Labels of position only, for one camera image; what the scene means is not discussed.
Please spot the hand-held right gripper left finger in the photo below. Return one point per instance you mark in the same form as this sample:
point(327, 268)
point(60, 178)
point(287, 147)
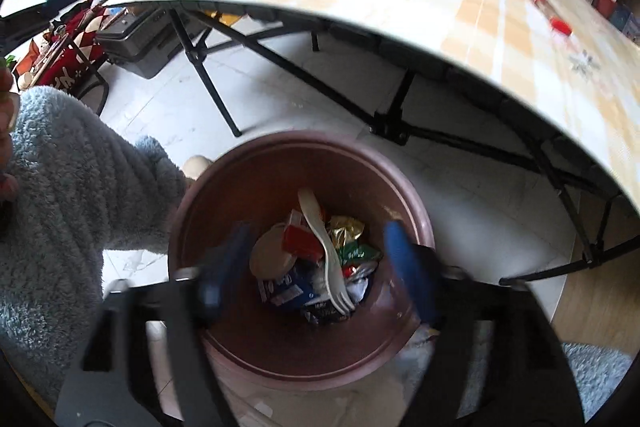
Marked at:
point(225, 272)

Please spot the red paper cup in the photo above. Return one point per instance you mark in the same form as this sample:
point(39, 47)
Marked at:
point(606, 2)

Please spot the blue milk carton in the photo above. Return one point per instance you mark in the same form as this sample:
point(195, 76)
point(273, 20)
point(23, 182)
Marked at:
point(285, 289)

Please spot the black hard case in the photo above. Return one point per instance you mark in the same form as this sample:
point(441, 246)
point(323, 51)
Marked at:
point(145, 42)

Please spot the red cigarette pack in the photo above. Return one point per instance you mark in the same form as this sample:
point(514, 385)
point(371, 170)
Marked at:
point(302, 237)

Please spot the person's left forearm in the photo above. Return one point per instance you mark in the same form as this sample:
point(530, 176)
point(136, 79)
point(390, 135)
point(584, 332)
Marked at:
point(75, 187)

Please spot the beige plastic fork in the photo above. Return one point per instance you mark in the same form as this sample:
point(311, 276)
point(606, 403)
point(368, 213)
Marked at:
point(325, 252)

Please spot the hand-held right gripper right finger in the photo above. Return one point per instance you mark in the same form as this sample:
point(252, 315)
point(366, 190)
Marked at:
point(407, 267)

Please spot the green foil wrapper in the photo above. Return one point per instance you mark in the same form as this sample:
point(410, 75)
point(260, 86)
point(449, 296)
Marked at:
point(360, 253)

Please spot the person's left hand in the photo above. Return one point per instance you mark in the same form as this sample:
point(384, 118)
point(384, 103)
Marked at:
point(7, 107)

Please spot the gold foil wrapper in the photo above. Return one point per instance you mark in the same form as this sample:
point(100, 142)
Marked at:
point(347, 232)

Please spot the black folding table frame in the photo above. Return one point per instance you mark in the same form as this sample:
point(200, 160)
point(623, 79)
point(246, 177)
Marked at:
point(400, 117)

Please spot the maroon plastic bin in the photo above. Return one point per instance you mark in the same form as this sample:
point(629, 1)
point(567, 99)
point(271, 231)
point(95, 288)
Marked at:
point(240, 187)

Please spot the small blue carton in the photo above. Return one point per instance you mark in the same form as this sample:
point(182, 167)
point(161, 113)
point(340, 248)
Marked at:
point(625, 22)

